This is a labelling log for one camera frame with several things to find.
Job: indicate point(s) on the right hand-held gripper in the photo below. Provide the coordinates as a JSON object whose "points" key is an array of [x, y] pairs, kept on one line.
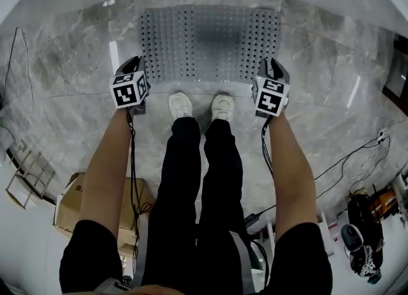
{"points": [[269, 98]]}

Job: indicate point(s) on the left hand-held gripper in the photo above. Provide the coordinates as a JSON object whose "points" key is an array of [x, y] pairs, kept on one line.
{"points": [[128, 93]]}

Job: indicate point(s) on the grey perforated bath mat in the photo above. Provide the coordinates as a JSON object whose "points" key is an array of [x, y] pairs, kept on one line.
{"points": [[210, 61]]}

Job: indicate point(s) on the person's right forearm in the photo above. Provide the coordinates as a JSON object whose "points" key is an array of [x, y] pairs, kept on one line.
{"points": [[290, 172]]}

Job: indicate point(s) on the person's left forearm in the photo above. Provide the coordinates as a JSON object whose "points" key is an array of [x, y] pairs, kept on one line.
{"points": [[105, 166]]}

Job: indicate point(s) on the grey marble floor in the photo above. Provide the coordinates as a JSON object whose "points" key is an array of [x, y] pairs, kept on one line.
{"points": [[79, 64]]}

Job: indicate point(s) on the person's right white shoe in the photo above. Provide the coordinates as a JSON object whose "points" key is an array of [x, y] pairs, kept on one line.
{"points": [[223, 106]]}

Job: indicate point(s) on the person's white shoe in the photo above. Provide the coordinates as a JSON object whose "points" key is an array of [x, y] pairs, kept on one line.
{"points": [[223, 106], [180, 105]]}

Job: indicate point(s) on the person's left white shoe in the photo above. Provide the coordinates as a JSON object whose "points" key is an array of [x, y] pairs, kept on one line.
{"points": [[180, 105]]}

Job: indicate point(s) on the black power adapter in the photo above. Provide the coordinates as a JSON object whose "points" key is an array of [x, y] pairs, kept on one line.
{"points": [[252, 218]]}

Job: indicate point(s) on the brown cardboard box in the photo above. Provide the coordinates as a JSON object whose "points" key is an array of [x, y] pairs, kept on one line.
{"points": [[68, 204]]}

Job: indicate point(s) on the dark wooden cabinet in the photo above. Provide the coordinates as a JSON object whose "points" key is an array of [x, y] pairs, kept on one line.
{"points": [[397, 70]]}

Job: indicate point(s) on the person's black trousers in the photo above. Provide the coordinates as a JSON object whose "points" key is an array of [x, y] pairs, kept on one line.
{"points": [[191, 211]]}

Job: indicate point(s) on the white box red label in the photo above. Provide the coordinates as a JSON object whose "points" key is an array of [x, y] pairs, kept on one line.
{"points": [[330, 234]]}

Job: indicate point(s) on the black equipment bag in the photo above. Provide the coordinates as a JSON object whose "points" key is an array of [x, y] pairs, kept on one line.
{"points": [[363, 217]]}

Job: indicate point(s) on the orange tool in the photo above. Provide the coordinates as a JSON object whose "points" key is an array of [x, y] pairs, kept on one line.
{"points": [[384, 203]]}

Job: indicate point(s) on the grey white round device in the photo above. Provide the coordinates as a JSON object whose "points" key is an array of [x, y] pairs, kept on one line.
{"points": [[352, 238]]}

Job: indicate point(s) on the person's black shirt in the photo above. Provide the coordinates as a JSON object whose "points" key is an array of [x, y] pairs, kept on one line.
{"points": [[89, 258]]}

